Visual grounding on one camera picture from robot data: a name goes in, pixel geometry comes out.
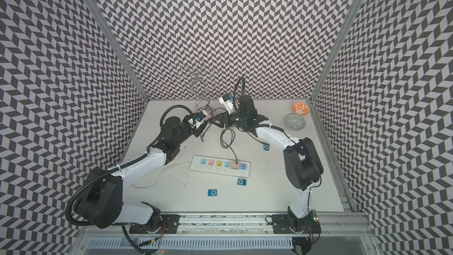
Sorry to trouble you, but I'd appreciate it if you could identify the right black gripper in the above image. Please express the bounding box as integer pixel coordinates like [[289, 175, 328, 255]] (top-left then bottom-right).
[[209, 110, 247, 129]]

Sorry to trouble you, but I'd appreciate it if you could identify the grey usb cable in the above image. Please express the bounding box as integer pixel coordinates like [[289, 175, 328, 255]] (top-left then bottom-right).
[[219, 127, 264, 164]]

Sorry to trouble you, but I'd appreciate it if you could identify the pink charger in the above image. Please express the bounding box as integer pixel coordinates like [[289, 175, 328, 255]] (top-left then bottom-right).
[[231, 161, 239, 170]]

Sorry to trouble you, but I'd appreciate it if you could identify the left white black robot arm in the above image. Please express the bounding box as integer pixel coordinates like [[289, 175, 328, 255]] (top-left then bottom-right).
[[64, 105, 212, 233]]

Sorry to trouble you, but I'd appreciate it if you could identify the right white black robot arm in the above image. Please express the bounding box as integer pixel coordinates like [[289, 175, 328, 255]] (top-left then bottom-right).
[[212, 77, 324, 236]]

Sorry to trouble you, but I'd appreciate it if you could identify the white colourful power strip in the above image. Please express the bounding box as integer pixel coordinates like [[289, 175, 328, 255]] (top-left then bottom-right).
[[190, 155, 251, 178]]

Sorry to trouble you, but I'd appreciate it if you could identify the blue mp3 player middle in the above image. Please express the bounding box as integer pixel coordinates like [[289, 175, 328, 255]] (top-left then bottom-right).
[[237, 179, 247, 186]]

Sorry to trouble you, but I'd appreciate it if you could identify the green patterned bowl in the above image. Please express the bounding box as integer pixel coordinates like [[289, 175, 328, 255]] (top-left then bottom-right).
[[285, 113, 306, 131]]

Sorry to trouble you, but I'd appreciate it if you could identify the orange patterned bowl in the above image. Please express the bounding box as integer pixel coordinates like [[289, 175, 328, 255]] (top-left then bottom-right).
[[291, 102, 311, 116]]

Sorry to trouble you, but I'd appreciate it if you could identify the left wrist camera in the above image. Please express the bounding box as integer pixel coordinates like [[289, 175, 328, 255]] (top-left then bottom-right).
[[192, 110, 211, 128]]

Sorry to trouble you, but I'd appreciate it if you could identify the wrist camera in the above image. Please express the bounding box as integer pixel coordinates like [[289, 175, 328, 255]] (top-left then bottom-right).
[[219, 94, 237, 114], [192, 110, 211, 128]]

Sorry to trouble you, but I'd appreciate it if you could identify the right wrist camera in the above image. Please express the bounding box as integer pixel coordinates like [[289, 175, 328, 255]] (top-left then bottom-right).
[[219, 94, 237, 114]]

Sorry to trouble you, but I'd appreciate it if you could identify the chrome wire cup stand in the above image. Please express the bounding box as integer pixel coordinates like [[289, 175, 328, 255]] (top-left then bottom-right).
[[176, 60, 219, 113]]

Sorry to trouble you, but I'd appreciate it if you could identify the white power strip cord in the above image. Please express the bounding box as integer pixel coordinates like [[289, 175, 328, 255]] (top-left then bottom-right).
[[130, 162, 192, 189]]

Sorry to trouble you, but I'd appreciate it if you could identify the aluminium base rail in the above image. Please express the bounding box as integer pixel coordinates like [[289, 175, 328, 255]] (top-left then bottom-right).
[[77, 211, 376, 238]]

